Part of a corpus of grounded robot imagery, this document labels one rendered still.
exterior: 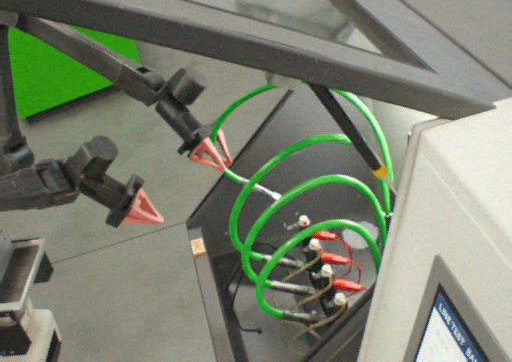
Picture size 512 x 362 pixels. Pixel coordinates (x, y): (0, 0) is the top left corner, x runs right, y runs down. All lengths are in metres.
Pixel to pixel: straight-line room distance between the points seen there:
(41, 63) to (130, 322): 2.26
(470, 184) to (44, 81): 4.04
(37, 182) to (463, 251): 0.74
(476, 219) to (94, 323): 2.37
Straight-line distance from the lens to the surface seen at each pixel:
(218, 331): 1.42
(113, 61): 1.42
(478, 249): 0.73
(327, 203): 1.76
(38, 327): 1.83
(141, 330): 2.81
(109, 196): 1.23
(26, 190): 1.15
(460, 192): 0.77
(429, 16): 1.30
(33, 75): 4.57
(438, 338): 0.83
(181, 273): 2.99
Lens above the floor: 2.01
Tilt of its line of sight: 35 degrees down
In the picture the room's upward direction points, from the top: 12 degrees counter-clockwise
